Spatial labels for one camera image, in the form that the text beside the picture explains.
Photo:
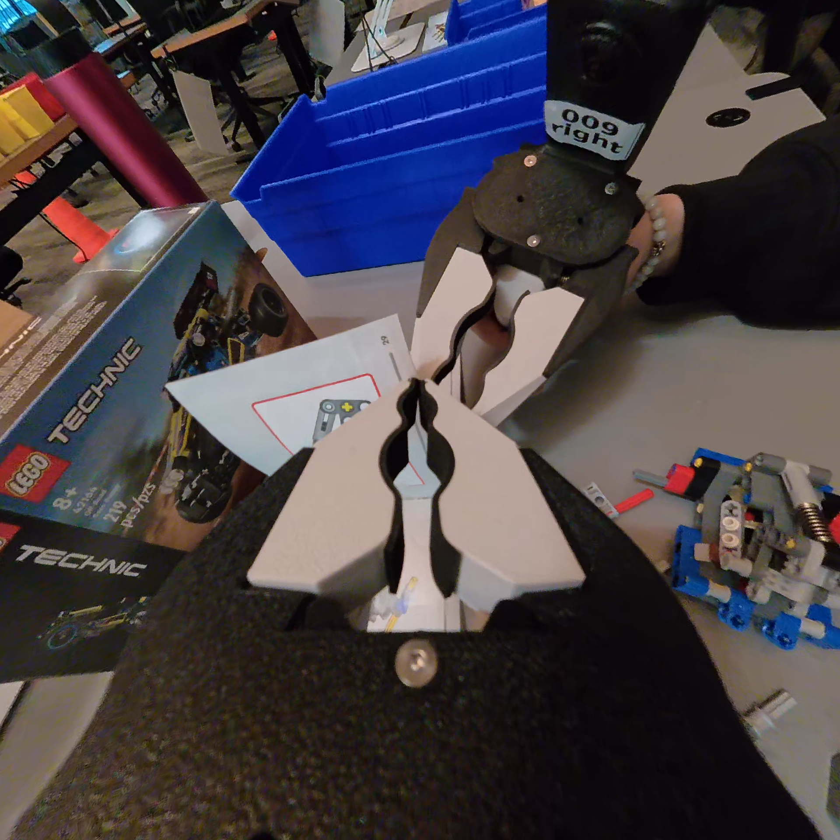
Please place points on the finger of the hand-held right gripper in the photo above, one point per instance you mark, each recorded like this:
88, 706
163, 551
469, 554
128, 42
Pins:
453, 302
538, 341

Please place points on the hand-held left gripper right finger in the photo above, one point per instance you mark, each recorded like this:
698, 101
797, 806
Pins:
512, 525

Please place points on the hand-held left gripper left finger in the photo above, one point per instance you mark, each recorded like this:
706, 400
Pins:
315, 525

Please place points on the red lego axle with connectors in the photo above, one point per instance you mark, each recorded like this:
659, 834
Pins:
617, 502

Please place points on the lego instruction booklet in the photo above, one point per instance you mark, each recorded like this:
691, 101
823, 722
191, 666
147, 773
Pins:
295, 394

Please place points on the partly built lego buggy model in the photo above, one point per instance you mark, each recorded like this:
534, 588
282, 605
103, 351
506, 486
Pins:
754, 544

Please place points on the lego set box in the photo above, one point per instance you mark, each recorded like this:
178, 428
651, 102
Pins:
98, 426

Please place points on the person's right hand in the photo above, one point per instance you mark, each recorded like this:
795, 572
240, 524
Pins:
674, 223

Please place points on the blue plastic storage bin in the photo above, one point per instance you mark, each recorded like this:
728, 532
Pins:
394, 164
499, 19

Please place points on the wooden office desk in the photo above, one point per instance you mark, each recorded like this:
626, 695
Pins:
216, 33

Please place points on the maroon drinking bottle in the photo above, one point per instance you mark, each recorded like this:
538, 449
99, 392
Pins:
118, 131

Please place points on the orange traffic cone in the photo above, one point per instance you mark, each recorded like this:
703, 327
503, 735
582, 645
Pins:
72, 223

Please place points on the red storage bin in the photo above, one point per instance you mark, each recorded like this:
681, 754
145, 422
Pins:
39, 92

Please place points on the yellow storage bins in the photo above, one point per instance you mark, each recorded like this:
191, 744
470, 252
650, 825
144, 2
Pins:
16, 124

